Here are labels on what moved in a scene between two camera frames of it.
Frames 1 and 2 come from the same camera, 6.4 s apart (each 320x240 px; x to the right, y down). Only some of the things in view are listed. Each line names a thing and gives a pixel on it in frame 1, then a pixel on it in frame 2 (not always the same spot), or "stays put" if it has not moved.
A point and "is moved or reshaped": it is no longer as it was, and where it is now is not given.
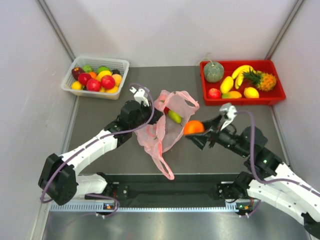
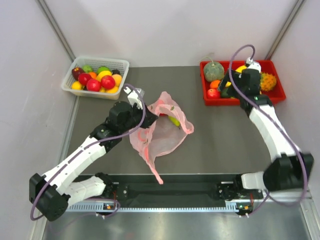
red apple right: (107, 82) stays put
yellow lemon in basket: (76, 85) stays put
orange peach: (118, 79) stays put
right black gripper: (200, 140) -> (227, 78)
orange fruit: (193, 127) -> (214, 83)
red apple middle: (93, 85) stays put
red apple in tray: (214, 93) stays put
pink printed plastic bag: (173, 107) is moved or reshaped
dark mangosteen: (115, 71) stays put
